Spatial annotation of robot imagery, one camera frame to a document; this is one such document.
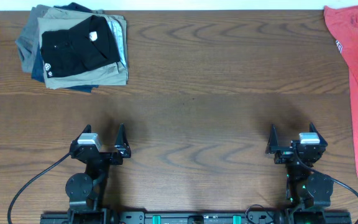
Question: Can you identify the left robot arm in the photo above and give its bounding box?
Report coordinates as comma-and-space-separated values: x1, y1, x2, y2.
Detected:
65, 124, 131, 224

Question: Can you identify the grey folded garment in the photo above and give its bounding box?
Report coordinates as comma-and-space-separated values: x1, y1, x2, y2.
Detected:
15, 5, 50, 73

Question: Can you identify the light blue folded garment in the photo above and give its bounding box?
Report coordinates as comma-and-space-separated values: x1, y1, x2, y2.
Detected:
108, 18, 127, 68

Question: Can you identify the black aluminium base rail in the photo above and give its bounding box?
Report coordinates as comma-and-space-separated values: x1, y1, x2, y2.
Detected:
39, 210, 352, 224

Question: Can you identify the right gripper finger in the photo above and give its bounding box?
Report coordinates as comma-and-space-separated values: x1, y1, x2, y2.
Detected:
309, 123, 328, 146
265, 124, 278, 154

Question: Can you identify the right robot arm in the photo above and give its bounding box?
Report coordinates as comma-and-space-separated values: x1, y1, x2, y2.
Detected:
265, 123, 333, 223

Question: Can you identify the black folded polo shirt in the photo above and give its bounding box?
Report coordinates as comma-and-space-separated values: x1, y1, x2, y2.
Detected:
40, 16, 120, 78

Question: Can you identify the khaki folded garment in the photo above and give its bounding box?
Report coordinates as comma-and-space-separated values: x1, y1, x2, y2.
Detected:
38, 7, 129, 89

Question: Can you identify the navy folded garment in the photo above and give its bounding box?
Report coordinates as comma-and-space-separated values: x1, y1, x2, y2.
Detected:
31, 2, 99, 93

